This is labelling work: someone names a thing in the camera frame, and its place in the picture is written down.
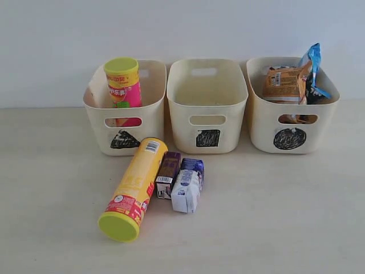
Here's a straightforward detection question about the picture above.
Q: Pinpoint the yellow chips can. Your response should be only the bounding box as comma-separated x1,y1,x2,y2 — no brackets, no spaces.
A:
98,138,168,242

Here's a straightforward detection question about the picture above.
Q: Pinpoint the blue noodle bag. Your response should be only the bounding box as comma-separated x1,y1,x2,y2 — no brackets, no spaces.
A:
269,42,332,124

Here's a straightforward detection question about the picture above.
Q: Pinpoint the purple drink carton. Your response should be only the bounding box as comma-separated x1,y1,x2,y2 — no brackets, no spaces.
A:
155,151,181,200

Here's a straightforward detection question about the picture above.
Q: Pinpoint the right cream bin, circle mark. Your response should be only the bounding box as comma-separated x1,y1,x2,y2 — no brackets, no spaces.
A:
245,57,340,154

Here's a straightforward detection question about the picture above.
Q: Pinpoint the white blue milk carton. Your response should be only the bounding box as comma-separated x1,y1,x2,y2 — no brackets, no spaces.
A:
171,158,204,213

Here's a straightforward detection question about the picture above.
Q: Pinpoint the pink Lays chips can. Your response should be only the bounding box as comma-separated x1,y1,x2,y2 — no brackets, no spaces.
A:
103,57,142,108

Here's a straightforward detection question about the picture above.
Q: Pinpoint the left cream bin, triangle mark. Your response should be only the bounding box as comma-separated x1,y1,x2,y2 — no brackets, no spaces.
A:
83,60,167,156

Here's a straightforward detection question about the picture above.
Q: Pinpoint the middle cream bin, square mark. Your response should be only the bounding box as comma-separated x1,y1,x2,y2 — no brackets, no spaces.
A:
167,59,248,154

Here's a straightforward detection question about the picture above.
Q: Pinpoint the orange noodle bag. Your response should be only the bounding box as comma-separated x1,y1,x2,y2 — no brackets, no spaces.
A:
262,61,312,105

